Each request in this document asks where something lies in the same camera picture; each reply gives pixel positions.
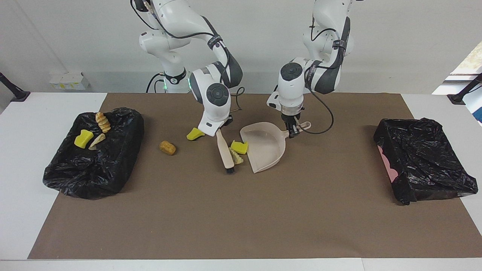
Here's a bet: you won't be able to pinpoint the beige brush black bristles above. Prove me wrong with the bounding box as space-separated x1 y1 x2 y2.
216 129 235 174

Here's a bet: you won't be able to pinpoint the yellow notched sponge piece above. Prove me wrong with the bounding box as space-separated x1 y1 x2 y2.
230 140 249 155

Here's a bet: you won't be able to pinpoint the beige plastic dustpan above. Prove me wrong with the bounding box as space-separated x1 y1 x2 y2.
240 121 312 174

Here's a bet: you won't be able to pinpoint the pale bread chunk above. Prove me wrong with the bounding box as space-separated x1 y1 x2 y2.
229 147 244 165
88 133 106 151

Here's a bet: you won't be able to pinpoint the orange striped pastry piece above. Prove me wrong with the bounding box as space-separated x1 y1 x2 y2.
95 112 111 133

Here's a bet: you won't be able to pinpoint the yellow sponge block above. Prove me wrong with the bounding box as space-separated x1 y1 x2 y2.
74 130 94 148

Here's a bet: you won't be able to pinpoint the pink plastic bin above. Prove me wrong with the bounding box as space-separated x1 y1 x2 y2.
377 145 398 182

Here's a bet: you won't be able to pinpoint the black plastic trash bag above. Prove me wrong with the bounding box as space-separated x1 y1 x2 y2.
43 107 145 199
374 118 479 206

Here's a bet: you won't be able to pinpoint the brown table mat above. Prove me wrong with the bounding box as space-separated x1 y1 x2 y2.
28 93 482 259

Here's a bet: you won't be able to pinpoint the black clamp stand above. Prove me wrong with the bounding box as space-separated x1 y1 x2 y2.
447 73 482 105
0 72 31 102

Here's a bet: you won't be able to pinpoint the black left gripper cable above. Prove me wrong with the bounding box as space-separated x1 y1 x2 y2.
299 15 335 135

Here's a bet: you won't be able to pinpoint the black arm base cable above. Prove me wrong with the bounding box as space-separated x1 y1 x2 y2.
146 72 167 94

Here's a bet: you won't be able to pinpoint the white wall socket box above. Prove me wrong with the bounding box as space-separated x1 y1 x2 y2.
49 72 90 91

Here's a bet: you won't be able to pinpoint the window with white frame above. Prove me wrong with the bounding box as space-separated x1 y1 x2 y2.
432 41 482 125

